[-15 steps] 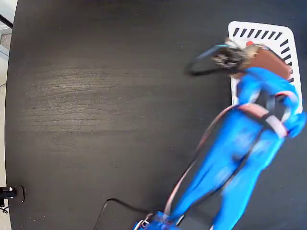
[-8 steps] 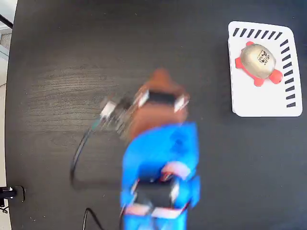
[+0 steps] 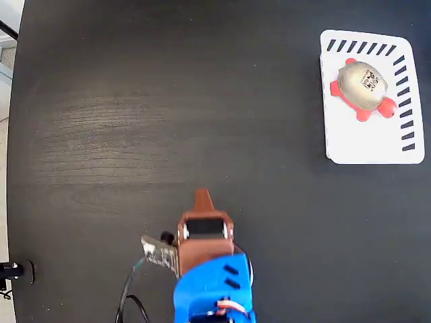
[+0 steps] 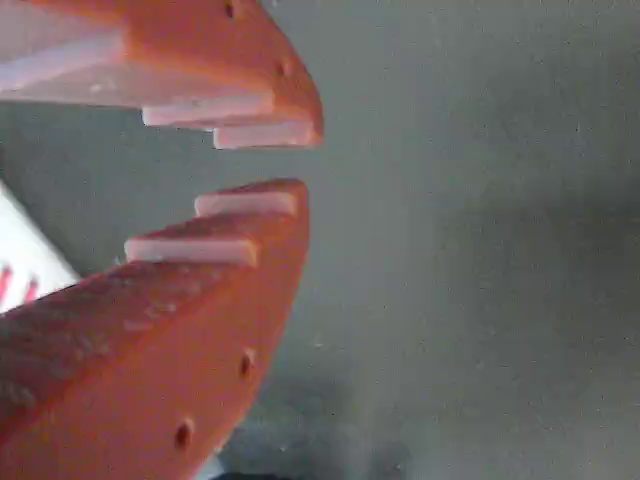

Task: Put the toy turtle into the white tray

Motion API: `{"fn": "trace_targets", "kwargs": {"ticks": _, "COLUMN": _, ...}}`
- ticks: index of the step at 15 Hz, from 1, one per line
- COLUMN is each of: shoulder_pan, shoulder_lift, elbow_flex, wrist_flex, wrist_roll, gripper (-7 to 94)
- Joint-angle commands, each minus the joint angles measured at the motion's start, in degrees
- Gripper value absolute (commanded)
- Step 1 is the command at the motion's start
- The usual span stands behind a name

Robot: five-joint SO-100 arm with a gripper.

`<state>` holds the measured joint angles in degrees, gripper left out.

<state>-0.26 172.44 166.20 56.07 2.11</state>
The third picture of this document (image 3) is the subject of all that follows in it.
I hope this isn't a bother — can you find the red turtle toy gold shell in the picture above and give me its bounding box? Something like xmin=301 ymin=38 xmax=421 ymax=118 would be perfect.
xmin=329 ymin=57 xmax=399 ymax=122

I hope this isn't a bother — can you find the white plastic tray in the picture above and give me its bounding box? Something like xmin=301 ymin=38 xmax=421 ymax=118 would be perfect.
xmin=318 ymin=29 xmax=426 ymax=166

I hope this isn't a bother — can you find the black table clamp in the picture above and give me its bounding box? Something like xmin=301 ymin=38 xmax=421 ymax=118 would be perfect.
xmin=0 ymin=260 xmax=37 ymax=292

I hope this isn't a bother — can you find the black diagonal bar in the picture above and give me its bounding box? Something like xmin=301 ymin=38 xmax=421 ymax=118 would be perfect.
xmin=0 ymin=19 xmax=20 ymax=40

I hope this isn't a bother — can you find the small camera circuit board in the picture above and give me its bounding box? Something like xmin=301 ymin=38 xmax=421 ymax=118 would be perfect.
xmin=140 ymin=231 xmax=179 ymax=271

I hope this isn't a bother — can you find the black camera cable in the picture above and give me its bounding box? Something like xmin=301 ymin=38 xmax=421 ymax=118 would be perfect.
xmin=115 ymin=260 xmax=150 ymax=323

